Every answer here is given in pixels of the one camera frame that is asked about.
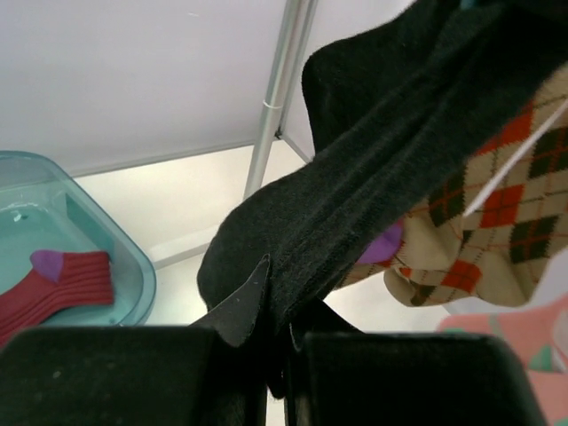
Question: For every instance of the beige argyle sock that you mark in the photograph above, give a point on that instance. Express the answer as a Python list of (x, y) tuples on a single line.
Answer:
[(489, 231)]

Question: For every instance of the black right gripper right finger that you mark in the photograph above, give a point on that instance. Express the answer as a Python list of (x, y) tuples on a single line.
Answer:
[(338, 375)]

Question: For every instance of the pink patterned sock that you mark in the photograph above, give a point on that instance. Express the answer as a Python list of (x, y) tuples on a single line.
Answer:
[(538, 336)]

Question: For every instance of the teal plastic basin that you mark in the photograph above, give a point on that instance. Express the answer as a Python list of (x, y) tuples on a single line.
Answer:
[(42, 207)]

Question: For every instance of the silver clothes rack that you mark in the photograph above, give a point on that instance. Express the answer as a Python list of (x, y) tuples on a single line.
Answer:
[(294, 33)]

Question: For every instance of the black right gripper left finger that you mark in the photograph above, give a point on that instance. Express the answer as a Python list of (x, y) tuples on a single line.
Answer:
[(206, 373)]

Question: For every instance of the black sock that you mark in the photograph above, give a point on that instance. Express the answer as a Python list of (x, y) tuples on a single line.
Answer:
[(393, 112)]

